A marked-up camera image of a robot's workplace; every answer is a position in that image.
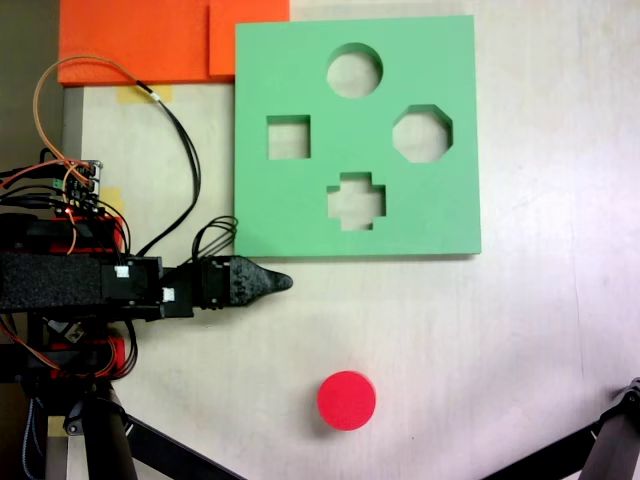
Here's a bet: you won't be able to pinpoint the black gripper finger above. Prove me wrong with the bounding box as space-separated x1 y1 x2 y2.
229 255 294 307

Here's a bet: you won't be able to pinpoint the red cylinder block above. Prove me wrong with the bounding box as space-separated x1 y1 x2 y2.
316 370 377 432

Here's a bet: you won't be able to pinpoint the orange foam block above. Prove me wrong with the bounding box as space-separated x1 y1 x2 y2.
57 0 291 85

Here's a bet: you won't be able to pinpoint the green shape sorter board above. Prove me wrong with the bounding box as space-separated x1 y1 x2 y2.
232 14 483 260

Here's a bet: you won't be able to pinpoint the small circuit board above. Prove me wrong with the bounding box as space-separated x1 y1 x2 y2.
52 158 105 211

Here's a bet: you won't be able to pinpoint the black notched tripod leg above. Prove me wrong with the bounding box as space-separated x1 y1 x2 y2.
579 377 640 480

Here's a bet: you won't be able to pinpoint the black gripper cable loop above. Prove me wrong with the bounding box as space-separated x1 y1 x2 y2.
191 215 240 262

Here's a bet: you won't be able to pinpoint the orange black base wires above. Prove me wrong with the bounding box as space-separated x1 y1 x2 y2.
0 317 139 381

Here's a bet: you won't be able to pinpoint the red printed base mount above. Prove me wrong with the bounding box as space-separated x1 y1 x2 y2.
44 212 127 380

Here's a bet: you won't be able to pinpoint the long black arm cable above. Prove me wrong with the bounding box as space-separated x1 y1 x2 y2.
133 79 202 258

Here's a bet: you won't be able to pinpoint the blue white braided cable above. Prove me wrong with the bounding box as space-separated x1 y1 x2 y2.
21 394 47 477

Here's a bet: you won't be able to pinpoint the thin orange wire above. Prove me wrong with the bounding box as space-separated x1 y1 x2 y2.
32 55 161 167

